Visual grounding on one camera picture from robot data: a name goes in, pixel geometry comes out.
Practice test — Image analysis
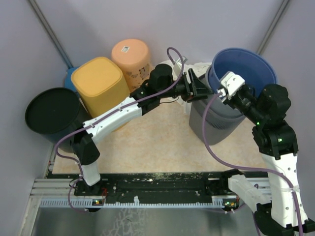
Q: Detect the yellow slotted plastic basket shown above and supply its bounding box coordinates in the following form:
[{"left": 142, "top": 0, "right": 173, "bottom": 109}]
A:
[{"left": 71, "top": 57, "right": 130, "bottom": 118}]

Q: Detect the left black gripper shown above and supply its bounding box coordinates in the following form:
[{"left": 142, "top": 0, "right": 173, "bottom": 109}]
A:
[{"left": 159, "top": 68, "right": 215, "bottom": 103}]

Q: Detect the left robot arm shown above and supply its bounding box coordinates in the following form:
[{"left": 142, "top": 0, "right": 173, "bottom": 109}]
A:
[{"left": 72, "top": 64, "right": 213, "bottom": 195}]

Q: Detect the orange cartoon plastic bucket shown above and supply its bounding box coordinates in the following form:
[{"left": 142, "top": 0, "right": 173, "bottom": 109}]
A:
[{"left": 111, "top": 39, "right": 153, "bottom": 92}]

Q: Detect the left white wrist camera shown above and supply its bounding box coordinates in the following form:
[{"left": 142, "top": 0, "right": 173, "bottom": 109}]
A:
[{"left": 170, "top": 56, "right": 188, "bottom": 77}]

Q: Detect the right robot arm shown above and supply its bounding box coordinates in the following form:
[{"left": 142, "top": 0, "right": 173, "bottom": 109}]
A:
[{"left": 220, "top": 84, "right": 315, "bottom": 236}]

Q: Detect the blue folded towel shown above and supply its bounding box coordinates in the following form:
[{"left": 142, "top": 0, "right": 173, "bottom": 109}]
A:
[{"left": 64, "top": 67, "right": 78, "bottom": 92}]

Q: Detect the blue plastic bucket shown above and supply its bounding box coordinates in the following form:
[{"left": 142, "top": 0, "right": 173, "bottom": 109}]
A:
[{"left": 205, "top": 48, "right": 278, "bottom": 98}]

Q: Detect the dark blue cylindrical bin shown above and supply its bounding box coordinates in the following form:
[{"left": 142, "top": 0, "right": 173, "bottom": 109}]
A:
[{"left": 25, "top": 88, "right": 92, "bottom": 144}]

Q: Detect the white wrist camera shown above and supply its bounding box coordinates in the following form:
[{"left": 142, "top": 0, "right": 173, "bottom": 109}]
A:
[
  {"left": 217, "top": 71, "right": 245, "bottom": 103},
  {"left": 170, "top": 56, "right": 188, "bottom": 77}
]

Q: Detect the white crumpled cloth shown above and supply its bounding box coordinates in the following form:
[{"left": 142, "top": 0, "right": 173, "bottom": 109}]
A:
[{"left": 157, "top": 59, "right": 212, "bottom": 114}]

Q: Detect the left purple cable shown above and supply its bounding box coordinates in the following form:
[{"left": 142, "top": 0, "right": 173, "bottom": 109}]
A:
[{"left": 54, "top": 47, "right": 185, "bottom": 213}]

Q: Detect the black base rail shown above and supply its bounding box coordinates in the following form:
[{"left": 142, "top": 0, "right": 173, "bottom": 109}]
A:
[{"left": 31, "top": 171, "right": 274, "bottom": 213}]

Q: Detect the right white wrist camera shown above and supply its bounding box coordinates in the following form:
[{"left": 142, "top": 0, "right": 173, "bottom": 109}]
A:
[{"left": 217, "top": 71, "right": 245, "bottom": 103}]

